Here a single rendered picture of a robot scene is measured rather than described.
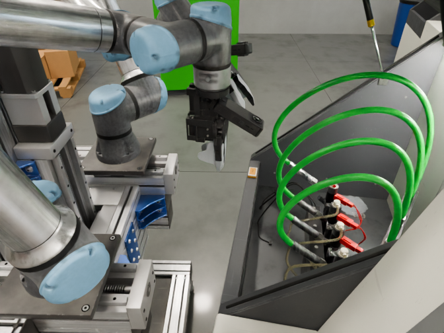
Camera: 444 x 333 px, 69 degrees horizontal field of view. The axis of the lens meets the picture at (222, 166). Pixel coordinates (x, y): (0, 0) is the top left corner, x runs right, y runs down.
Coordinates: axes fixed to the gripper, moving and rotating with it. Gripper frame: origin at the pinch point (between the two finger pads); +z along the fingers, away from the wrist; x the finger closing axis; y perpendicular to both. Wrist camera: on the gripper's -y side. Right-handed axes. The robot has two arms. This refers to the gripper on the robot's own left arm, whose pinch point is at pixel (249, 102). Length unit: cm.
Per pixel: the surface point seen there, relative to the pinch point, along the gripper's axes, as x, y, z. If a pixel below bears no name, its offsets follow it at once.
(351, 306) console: 31, -6, 42
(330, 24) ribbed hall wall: -675, 10, -60
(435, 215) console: 34, -26, 29
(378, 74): 0.7, -28.1, 11.6
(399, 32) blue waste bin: -621, -79, 29
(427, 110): -3.4, -32.5, 24.6
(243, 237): 4.3, 23.0, 30.6
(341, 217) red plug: 2.6, -4.0, 37.4
